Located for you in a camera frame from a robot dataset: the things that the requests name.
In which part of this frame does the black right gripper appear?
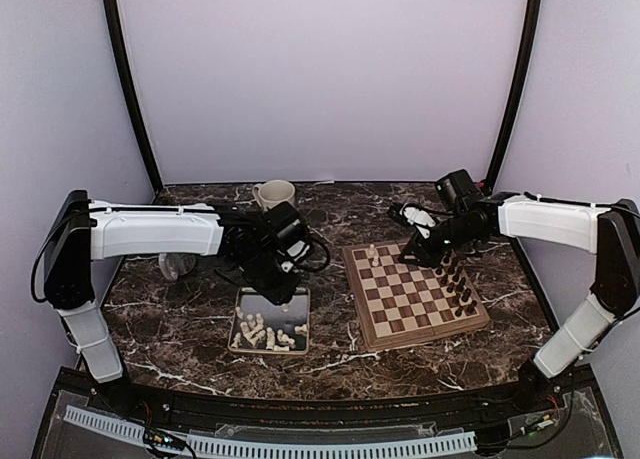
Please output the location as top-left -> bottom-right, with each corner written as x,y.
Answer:
399,211 -> 481,269

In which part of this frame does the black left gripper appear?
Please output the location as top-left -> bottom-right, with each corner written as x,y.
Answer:
236,246 -> 302,307

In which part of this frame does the silver metal tray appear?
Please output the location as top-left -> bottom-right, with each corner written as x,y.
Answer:
227,288 -> 311,356

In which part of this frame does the wooden chessboard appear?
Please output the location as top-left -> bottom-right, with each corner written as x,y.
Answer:
342,240 -> 490,352

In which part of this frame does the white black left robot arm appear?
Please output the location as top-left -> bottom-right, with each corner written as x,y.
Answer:
30,190 -> 314,415

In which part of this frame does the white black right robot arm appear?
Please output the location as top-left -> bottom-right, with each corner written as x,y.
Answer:
388,169 -> 639,413

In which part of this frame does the dark chess pieces row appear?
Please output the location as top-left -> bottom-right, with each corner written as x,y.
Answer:
430,260 -> 479,322

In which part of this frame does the white pieces pile in tray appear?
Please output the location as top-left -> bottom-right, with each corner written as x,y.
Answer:
227,305 -> 309,355

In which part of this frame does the white floral ceramic mug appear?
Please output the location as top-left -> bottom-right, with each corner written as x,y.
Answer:
252,179 -> 296,211

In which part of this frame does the white mug orange interior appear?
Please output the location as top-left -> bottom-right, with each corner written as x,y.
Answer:
158,253 -> 196,281

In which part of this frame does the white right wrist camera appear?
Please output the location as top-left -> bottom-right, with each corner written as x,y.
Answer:
387,203 -> 437,239

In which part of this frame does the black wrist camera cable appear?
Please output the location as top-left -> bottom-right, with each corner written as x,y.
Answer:
294,236 -> 332,275

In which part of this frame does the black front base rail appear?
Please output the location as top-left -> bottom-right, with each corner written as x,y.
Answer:
49,368 -> 601,435

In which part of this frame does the white slotted cable duct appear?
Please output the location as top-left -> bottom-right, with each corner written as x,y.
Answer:
63,405 -> 477,458

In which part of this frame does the right black frame post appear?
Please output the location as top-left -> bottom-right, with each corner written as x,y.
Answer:
484,0 -> 542,191

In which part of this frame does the black frame post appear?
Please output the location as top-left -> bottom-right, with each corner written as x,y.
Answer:
484,0 -> 542,191
102,0 -> 164,194

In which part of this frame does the left black frame post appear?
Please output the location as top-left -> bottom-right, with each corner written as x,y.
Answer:
102,0 -> 164,194

